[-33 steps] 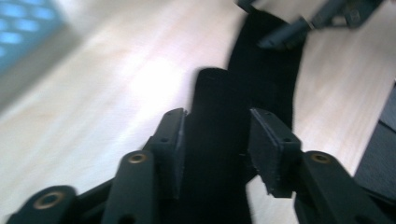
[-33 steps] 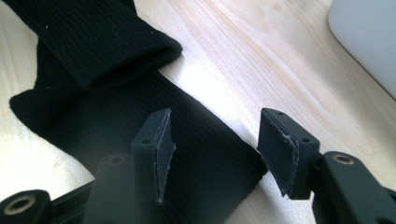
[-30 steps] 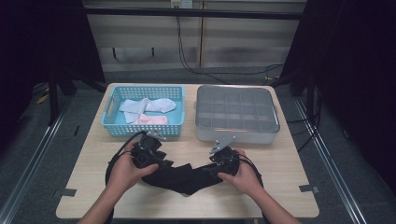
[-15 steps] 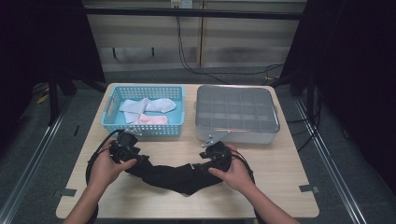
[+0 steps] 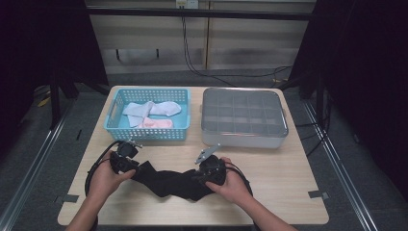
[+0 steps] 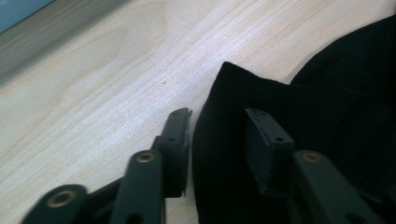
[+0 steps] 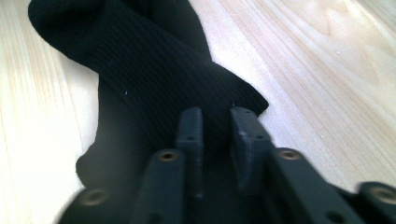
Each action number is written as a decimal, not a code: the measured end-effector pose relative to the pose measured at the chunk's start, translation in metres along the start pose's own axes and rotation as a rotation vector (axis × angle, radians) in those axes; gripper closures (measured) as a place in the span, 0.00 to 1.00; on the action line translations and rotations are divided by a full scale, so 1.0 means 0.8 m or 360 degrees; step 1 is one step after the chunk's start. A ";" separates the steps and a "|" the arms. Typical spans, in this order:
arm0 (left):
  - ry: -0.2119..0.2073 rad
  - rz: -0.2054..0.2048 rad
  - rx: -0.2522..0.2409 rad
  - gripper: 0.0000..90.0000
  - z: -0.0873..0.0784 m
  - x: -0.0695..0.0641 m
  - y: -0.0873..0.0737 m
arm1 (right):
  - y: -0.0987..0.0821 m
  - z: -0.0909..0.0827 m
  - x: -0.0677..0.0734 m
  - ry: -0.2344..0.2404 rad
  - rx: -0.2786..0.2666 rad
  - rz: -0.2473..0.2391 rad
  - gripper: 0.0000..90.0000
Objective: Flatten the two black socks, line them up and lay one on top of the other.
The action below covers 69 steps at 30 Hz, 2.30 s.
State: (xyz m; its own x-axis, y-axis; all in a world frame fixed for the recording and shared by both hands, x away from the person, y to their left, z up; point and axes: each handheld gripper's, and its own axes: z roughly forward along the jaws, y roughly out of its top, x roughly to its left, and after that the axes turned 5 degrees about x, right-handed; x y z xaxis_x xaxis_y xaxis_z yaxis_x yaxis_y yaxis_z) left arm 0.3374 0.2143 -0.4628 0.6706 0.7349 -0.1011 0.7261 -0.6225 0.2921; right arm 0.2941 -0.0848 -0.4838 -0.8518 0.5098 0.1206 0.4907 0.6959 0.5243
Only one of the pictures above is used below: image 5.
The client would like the person's left hand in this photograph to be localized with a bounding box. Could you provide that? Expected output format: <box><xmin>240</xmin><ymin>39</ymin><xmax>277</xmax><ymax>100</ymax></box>
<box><xmin>87</xmin><ymin>153</ymin><xmax>138</xmax><ymax>202</ymax></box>

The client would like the blue plastic basket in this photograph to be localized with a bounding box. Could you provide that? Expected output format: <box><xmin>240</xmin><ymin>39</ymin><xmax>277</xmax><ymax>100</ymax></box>
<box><xmin>103</xmin><ymin>87</ymin><xmax>192</xmax><ymax>142</ymax></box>

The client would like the metal floor rail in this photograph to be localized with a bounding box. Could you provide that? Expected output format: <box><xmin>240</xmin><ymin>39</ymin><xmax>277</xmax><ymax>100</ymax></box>
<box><xmin>0</xmin><ymin>97</ymin><xmax>78</xmax><ymax>231</ymax></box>
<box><xmin>302</xmin><ymin>100</ymin><xmax>379</xmax><ymax>231</ymax></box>

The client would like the person's right hand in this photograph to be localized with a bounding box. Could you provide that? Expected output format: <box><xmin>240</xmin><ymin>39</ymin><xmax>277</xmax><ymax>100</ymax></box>
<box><xmin>205</xmin><ymin>156</ymin><xmax>255</xmax><ymax>205</ymax></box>

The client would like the black horizontal bar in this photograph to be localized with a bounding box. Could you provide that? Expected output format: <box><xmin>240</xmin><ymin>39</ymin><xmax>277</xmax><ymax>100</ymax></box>
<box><xmin>86</xmin><ymin>7</ymin><xmax>317</xmax><ymax>22</ymax></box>

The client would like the grey tape strip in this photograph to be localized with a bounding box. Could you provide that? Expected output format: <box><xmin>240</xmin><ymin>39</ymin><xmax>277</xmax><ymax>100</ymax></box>
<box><xmin>307</xmin><ymin>190</ymin><xmax>330</xmax><ymax>200</ymax></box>
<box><xmin>53</xmin><ymin>193</ymin><xmax>80</xmax><ymax>204</ymax></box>

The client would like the black wall cable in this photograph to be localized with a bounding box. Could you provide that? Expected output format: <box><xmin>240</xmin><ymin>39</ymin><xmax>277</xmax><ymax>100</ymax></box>
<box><xmin>180</xmin><ymin>15</ymin><xmax>293</xmax><ymax>89</ymax></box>

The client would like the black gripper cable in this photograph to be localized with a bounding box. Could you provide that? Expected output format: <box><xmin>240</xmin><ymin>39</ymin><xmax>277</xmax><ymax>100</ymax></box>
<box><xmin>224</xmin><ymin>161</ymin><xmax>255</xmax><ymax>197</ymax></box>
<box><xmin>84</xmin><ymin>140</ymin><xmax>125</xmax><ymax>197</ymax></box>

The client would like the black sock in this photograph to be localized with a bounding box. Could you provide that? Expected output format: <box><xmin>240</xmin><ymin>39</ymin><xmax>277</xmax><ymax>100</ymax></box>
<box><xmin>130</xmin><ymin>160</ymin><xmax>217</xmax><ymax>202</ymax></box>

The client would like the black curtain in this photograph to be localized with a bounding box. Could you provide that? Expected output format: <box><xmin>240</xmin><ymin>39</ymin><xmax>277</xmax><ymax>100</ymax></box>
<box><xmin>0</xmin><ymin>0</ymin><xmax>110</xmax><ymax>158</ymax></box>
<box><xmin>288</xmin><ymin>0</ymin><xmax>408</xmax><ymax>201</ymax></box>

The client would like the white sock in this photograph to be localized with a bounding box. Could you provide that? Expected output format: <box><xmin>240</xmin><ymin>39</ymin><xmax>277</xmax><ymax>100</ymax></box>
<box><xmin>149</xmin><ymin>100</ymin><xmax>183</xmax><ymax>117</ymax></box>
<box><xmin>122</xmin><ymin>100</ymin><xmax>155</xmax><ymax>129</ymax></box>

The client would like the transparent box lid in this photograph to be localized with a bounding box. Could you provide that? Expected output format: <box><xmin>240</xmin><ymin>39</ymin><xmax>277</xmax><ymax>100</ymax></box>
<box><xmin>201</xmin><ymin>87</ymin><xmax>290</xmax><ymax>140</ymax></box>

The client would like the black metal stand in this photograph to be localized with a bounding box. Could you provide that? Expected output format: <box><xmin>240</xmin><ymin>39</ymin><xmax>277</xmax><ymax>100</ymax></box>
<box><xmin>47</xmin><ymin>73</ymin><xmax>80</xmax><ymax>131</ymax></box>

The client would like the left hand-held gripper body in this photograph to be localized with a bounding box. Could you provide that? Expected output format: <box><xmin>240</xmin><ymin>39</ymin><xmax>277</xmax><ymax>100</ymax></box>
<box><xmin>110</xmin><ymin>140</ymin><xmax>143</xmax><ymax>175</ymax></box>

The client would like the white wall socket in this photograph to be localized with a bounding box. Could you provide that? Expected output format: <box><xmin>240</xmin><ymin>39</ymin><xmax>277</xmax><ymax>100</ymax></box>
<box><xmin>175</xmin><ymin>0</ymin><xmax>200</xmax><ymax>10</ymax></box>

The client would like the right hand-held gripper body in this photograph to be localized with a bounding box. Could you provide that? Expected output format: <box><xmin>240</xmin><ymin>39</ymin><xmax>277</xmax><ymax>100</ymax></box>
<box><xmin>194</xmin><ymin>142</ymin><xmax>228</xmax><ymax>187</ymax></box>

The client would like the white divided storage box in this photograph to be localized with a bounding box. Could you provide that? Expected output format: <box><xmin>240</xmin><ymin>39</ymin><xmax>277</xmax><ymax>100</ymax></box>
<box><xmin>200</xmin><ymin>105</ymin><xmax>289</xmax><ymax>149</ymax></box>

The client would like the yellow floor tape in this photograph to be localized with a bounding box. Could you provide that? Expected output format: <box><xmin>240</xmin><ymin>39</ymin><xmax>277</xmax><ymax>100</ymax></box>
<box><xmin>36</xmin><ymin>95</ymin><xmax>52</xmax><ymax>109</ymax></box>

